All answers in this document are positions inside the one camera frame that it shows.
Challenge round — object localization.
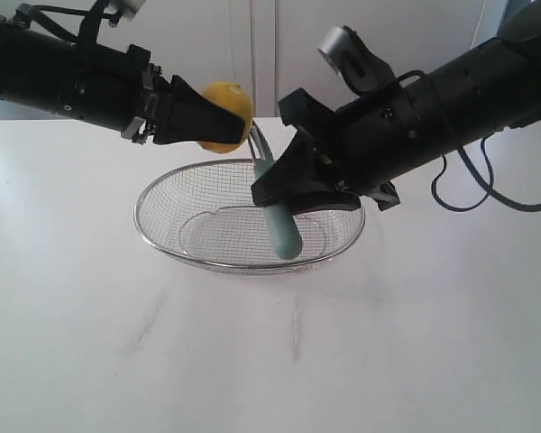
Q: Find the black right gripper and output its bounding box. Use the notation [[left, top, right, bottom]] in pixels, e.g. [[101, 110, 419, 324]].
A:
[[251, 71, 446, 215]]

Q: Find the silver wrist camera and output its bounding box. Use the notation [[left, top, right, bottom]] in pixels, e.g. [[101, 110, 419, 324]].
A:
[[317, 26, 396, 96], [107, 0, 146, 21]]

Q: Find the teal handled vegetable peeler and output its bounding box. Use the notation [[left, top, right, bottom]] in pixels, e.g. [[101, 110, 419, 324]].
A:
[[247, 122, 303, 261]]

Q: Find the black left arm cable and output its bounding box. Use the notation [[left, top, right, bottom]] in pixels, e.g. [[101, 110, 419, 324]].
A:
[[8, 0, 123, 51]]

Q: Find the oval metal mesh basket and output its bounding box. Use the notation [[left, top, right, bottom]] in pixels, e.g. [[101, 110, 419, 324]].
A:
[[134, 159, 366, 275]]

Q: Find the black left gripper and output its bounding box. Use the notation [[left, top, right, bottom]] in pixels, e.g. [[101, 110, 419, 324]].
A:
[[71, 42, 246, 145]]

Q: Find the yellow lemon with sticker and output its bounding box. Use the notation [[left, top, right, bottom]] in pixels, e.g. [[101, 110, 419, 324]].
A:
[[198, 81, 254, 154]]

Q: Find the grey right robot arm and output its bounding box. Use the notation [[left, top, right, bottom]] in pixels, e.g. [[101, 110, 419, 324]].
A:
[[252, 1, 541, 215]]

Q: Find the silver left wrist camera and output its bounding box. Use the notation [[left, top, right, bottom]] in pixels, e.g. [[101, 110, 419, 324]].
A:
[[107, 0, 146, 21]]

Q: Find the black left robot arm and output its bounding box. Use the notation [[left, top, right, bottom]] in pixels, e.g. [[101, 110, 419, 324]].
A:
[[0, 15, 248, 145]]

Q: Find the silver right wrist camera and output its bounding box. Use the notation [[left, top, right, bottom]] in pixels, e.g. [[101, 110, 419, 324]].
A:
[[317, 26, 396, 96]]

